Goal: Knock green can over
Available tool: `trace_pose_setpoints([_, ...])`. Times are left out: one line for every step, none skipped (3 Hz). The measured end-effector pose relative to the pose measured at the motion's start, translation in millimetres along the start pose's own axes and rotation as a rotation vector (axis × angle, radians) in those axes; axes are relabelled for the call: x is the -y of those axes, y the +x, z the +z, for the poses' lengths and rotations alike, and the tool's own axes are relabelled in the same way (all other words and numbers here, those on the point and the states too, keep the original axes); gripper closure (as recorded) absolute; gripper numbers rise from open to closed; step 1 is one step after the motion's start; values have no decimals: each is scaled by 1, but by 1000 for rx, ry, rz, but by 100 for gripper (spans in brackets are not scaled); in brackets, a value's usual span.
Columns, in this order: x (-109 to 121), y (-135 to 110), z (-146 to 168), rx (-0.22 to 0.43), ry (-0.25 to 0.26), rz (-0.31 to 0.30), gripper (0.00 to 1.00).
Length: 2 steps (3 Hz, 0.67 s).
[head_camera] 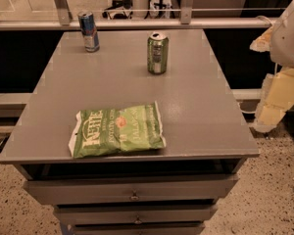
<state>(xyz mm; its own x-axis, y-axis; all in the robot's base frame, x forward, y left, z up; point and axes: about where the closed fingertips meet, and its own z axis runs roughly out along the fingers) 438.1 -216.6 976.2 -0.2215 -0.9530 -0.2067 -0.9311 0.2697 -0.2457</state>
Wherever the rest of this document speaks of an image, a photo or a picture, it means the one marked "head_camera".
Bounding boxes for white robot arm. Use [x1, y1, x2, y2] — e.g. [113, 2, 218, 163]
[250, 0, 294, 133]

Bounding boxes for green soda can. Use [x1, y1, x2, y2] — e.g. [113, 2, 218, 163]
[147, 31, 169, 74]

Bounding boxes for blue silver energy drink can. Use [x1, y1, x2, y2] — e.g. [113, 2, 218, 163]
[77, 11, 100, 52]

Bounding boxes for top grey drawer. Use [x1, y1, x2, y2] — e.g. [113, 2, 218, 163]
[24, 174, 238, 205]

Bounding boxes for grey drawer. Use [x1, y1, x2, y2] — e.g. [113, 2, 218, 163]
[54, 204, 217, 225]
[72, 222, 205, 235]
[24, 174, 238, 205]

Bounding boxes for grey drawer cabinet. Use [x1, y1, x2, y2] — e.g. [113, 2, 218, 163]
[0, 29, 258, 235]

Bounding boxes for black office chair base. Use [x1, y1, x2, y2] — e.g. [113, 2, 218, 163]
[101, 0, 133, 20]

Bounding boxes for green potato chip bag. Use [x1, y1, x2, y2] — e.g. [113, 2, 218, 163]
[69, 102, 167, 159]

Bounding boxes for bottom grey drawer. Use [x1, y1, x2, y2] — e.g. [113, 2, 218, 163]
[72, 222, 205, 235]

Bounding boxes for middle grey drawer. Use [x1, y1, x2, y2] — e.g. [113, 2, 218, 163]
[54, 204, 217, 225]

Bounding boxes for metal railing frame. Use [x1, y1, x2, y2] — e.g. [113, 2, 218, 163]
[0, 0, 291, 30]

